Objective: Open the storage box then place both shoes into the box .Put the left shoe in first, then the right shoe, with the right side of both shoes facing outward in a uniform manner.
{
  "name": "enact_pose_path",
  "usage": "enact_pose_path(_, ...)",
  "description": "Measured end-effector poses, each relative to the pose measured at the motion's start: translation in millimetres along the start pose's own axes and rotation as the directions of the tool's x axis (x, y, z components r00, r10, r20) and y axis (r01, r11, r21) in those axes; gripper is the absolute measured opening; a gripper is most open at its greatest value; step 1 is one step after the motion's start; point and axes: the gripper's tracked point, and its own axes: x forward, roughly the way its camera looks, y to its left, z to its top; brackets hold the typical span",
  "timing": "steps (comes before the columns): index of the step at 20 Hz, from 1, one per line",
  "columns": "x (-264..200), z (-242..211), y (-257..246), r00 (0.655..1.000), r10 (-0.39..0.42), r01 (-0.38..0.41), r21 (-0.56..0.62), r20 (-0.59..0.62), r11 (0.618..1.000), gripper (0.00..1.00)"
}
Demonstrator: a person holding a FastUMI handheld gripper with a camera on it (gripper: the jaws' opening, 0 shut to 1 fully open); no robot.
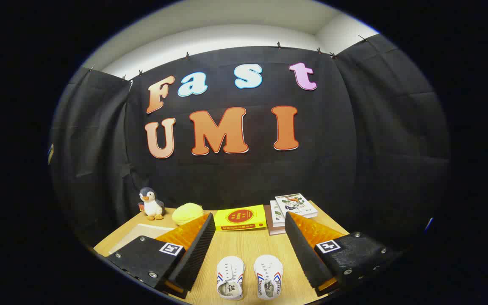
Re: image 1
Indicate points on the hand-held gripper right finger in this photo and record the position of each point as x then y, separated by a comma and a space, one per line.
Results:
303, 254

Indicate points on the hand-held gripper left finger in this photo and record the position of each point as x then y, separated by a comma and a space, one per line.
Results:
197, 254

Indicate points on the white canvas shoe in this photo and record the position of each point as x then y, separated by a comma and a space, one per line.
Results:
230, 273
268, 273

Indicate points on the beige fabric storage box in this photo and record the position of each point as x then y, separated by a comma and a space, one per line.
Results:
142, 232

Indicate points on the thick brown cover book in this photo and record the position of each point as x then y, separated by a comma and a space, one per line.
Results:
273, 229

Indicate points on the yellow round plush toy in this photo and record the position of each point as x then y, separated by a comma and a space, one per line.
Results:
187, 214

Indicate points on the white plant cover book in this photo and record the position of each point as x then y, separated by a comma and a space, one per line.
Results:
276, 214

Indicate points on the white bird cover book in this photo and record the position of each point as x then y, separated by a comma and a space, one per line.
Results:
297, 204

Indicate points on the yellow book red circle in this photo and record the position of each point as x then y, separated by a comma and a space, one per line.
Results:
239, 218

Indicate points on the penguin plush toy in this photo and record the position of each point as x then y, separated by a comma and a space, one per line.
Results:
153, 205

